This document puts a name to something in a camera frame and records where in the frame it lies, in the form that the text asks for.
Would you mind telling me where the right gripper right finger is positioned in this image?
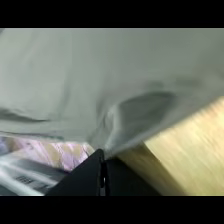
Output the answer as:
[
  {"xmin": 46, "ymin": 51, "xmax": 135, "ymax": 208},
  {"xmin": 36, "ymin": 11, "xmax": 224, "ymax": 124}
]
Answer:
[{"xmin": 103, "ymin": 156, "xmax": 162, "ymax": 197}]

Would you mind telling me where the grey garment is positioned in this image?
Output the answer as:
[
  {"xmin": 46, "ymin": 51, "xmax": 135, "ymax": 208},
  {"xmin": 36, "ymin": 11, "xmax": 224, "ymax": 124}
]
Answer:
[{"xmin": 0, "ymin": 27, "xmax": 224, "ymax": 158}]

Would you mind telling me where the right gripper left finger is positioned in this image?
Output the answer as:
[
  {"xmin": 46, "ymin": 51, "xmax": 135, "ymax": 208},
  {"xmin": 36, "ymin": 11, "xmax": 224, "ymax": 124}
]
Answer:
[{"xmin": 45, "ymin": 148, "xmax": 106, "ymax": 197}]

